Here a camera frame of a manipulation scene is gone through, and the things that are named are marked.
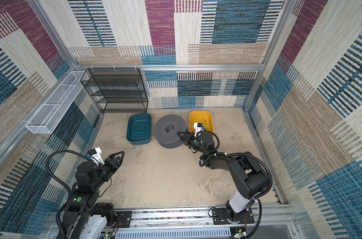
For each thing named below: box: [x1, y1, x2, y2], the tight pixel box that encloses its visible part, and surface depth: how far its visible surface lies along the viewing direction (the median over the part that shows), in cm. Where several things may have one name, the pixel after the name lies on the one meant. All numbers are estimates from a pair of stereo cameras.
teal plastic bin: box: [126, 113, 152, 145], surface depth 107 cm
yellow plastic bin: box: [188, 110, 214, 133], surface depth 114 cm
